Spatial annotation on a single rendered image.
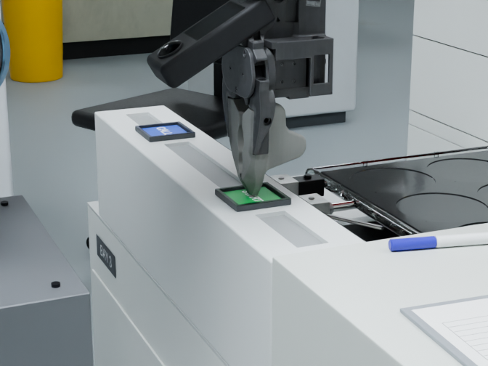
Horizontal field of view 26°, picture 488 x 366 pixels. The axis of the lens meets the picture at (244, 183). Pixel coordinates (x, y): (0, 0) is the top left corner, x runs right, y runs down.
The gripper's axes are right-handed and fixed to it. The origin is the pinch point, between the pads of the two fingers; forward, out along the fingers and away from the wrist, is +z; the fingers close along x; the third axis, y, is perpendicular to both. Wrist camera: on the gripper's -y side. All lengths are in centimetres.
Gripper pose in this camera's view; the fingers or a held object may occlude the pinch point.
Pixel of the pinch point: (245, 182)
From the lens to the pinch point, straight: 99.8
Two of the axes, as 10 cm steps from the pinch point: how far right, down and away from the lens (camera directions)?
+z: 0.0, 9.5, 3.0
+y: 9.2, -1.2, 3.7
